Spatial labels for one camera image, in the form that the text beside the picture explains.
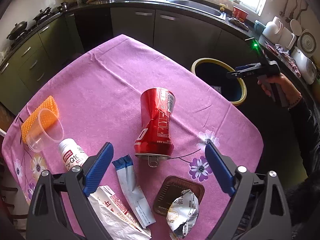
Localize white supplement bottle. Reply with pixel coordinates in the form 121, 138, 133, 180
58, 138, 88, 171

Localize brown plastic tray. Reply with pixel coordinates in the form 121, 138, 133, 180
153, 176, 205, 216

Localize silver snack bag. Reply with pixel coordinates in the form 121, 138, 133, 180
166, 190, 199, 239

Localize red crushed soda can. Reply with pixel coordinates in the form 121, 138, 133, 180
134, 87, 175, 167

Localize yellow-rimmed dark trash bin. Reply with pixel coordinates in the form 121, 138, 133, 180
190, 58, 247, 106

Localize green kitchen cabinets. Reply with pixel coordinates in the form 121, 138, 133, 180
1, 2, 257, 114

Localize steel kitchen sink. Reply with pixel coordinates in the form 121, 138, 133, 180
168, 0, 226, 20

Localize person right hand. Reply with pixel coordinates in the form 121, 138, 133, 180
265, 73, 302, 108

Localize blue white sachet wrapper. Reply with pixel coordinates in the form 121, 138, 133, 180
112, 155, 156, 229

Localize white rice cooker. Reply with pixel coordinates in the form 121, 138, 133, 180
291, 46, 317, 85

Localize pink floral tablecloth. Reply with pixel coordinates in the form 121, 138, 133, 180
2, 35, 264, 239

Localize red white paper carton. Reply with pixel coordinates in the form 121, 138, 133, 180
88, 185, 151, 240

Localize clear plastic cup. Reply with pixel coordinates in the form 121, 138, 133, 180
26, 108, 64, 153

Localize orange textured sponge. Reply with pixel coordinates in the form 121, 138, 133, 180
21, 95, 60, 144

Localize black wok on stove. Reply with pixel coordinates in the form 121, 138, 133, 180
7, 21, 27, 40

